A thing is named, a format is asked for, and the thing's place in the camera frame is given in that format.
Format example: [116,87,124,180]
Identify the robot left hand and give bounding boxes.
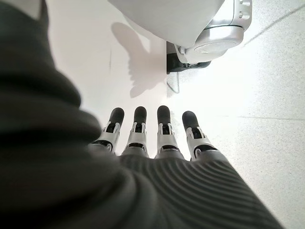
[0,0,285,229]

